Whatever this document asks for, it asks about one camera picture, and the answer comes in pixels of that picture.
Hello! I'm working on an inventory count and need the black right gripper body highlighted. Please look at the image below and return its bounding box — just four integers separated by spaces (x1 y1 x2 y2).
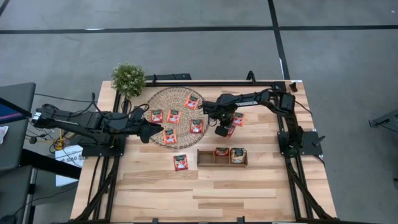
214 118 236 138

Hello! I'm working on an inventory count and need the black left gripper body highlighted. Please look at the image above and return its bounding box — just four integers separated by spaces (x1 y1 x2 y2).
126 119 147 136

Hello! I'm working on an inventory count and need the beige vanilla tea packet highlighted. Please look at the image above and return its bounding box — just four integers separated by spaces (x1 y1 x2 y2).
230 147 248 164

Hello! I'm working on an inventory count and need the wooden tea organiser box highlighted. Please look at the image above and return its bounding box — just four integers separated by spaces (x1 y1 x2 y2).
197 148 249 169

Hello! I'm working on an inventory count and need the orange peach tea packet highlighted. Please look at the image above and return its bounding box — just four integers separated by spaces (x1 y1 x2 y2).
167 109 182 124
162 129 178 145
184 94 201 111
232 112 246 128

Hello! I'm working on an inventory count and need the round woven placemat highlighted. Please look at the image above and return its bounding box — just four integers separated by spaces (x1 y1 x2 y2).
143 86 211 150

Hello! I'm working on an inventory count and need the green plant in black pot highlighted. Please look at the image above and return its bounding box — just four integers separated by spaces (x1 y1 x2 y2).
111 62 147 99

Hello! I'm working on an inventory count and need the black bar behind table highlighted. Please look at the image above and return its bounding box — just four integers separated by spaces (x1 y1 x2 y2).
145 73 193 82

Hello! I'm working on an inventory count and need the white paper sheet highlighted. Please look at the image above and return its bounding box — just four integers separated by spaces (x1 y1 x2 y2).
55 144 85 187

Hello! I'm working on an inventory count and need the dark grey desk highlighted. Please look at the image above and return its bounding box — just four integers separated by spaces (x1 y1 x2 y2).
0 82 37 224

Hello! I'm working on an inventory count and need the laptop with blue screen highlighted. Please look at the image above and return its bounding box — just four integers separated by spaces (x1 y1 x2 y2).
0 96 33 125

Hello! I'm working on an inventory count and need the white cloth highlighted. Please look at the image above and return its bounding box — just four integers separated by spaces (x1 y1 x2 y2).
0 126 9 146

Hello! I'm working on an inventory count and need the black stand foot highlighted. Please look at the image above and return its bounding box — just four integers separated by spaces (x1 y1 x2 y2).
368 108 398 134

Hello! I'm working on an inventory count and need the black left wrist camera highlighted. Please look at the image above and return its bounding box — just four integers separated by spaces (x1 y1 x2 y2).
130 107 146 123

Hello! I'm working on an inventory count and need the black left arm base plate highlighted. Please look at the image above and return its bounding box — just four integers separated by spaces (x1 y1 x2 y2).
81 133 127 157

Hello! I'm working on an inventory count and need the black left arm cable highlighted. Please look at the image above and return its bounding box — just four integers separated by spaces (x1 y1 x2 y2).
42 92 150 124

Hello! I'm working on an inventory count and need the yellow floor cable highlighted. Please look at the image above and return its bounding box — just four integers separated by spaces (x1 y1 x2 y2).
51 129 77 152

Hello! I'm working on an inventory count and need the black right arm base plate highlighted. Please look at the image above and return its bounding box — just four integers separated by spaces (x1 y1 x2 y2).
277 130 324 156

